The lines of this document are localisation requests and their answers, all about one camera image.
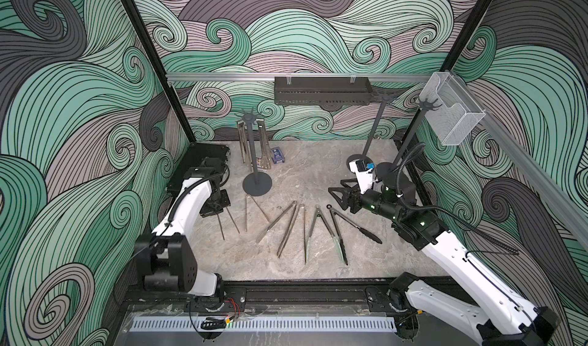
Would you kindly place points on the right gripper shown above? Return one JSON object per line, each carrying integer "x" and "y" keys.
{"x": 350, "y": 194}

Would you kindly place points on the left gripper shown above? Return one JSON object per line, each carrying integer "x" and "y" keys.
{"x": 206, "y": 211}

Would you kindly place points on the grey utensil stand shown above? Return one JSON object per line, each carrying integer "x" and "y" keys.
{"x": 258, "y": 182}
{"x": 386, "y": 169}
{"x": 384, "y": 100}

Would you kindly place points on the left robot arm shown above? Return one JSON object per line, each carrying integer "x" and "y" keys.
{"x": 164, "y": 259}

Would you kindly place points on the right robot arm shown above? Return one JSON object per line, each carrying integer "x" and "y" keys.
{"x": 498, "y": 315}

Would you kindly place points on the black tipped tongs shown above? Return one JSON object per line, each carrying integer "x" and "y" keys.
{"x": 341, "y": 245}

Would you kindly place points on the blue card box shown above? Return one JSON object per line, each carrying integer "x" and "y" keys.
{"x": 277, "y": 156}

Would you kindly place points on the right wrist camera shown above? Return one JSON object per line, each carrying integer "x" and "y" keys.
{"x": 364, "y": 173}

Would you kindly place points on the black wall shelf rack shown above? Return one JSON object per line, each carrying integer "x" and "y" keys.
{"x": 322, "y": 91}

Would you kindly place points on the aluminium rail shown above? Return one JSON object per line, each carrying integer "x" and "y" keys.
{"x": 270, "y": 77}

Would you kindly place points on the clear plastic wall bin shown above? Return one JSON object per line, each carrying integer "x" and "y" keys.
{"x": 451, "y": 109}

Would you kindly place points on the white slotted cable duct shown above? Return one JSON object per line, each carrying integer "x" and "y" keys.
{"x": 269, "y": 324}

